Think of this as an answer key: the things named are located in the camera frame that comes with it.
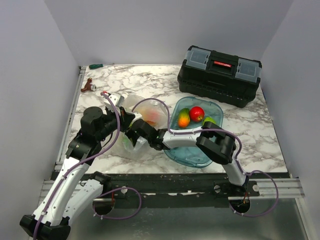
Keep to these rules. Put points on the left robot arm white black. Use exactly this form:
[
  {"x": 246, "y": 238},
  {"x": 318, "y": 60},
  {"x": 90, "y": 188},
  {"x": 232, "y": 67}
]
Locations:
[{"x": 53, "y": 218}]

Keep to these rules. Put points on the teal transparent plastic tray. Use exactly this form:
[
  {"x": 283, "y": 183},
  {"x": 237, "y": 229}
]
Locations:
[{"x": 193, "y": 156}]

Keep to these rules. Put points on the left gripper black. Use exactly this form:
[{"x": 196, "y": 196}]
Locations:
[{"x": 126, "y": 118}]

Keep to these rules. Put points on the orange green fake mango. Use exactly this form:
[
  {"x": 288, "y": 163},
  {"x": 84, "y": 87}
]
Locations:
[{"x": 183, "y": 118}]

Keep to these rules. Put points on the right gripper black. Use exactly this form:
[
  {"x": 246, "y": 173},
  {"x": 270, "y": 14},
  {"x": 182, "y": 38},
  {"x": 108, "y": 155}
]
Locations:
[{"x": 131, "y": 134}]

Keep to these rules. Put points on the translucent printed plastic bag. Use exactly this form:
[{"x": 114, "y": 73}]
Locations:
[{"x": 135, "y": 103}]

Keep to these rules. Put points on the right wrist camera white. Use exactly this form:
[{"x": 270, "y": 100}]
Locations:
[{"x": 137, "y": 116}]

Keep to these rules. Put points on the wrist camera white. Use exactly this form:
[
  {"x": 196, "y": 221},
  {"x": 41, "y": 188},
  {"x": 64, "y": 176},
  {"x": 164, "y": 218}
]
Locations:
[
  {"x": 113, "y": 101},
  {"x": 137, "y": 116}
]

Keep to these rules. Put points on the black toolbox red handle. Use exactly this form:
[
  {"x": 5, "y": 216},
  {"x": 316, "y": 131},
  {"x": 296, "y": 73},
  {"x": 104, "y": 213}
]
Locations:
[{"x": 219, "y": 76}]

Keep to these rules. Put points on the green fake fruit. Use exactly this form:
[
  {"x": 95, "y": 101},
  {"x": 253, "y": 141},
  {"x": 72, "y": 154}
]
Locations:
[{"x": 209, "y": 119}]

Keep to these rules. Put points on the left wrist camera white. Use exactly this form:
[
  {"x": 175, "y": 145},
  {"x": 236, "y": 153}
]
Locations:
[{"x": 113, "y": 101}]

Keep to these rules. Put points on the fake peach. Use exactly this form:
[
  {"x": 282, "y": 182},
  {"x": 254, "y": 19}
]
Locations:
[{"x": 152, "y": 117}]

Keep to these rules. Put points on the red fake fruit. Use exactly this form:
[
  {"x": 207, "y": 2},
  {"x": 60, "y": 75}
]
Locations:
[{"x": 196, "y": 114}]

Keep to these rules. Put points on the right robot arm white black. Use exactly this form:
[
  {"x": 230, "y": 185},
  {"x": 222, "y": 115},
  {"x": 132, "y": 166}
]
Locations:
[{"x": 219, "y": 145}]

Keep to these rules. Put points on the aluminium frame rail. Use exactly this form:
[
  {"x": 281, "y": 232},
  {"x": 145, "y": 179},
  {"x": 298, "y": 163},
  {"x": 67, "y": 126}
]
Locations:
[{"x": 286, "y": 188}]

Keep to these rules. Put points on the brown water tap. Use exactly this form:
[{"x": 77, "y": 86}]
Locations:
[{"x": 89, "y": 86}]

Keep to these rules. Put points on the green handled screwdriver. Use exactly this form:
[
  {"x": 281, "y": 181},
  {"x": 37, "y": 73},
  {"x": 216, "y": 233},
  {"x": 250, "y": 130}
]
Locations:
[{"x": 97, "y": 66}]

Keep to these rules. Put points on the black mounting base rail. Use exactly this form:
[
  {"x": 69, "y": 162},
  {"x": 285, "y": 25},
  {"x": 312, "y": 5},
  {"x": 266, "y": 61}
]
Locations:
[{"x": 186, "y": 190}]

